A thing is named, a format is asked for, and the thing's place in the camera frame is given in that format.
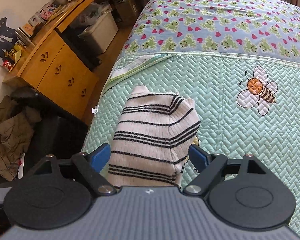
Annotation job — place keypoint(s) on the child pilot portrait poster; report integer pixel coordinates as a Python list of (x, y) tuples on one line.
[(8, 39)]

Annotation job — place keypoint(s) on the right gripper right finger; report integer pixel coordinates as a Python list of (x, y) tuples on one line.
[(210, 168)]

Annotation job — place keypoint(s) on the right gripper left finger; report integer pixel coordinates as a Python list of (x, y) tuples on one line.
[(87, 168)]

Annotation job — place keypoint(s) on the wooden corner desk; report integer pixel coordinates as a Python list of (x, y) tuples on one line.
[(52, 68)]

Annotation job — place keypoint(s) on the green quilted bee bedspread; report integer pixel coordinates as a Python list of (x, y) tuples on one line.
[(239, 60)]

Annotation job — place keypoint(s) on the olive green jacket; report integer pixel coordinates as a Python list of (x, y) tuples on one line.
[(16, 131)]

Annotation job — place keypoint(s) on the black armchair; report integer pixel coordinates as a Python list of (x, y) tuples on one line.
[(58, 132)]

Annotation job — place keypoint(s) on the white striped knit sweater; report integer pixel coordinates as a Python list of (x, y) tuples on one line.
[(151, 142)]

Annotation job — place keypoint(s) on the white plastic storage bin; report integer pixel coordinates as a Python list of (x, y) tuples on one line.
[(99, 36)]

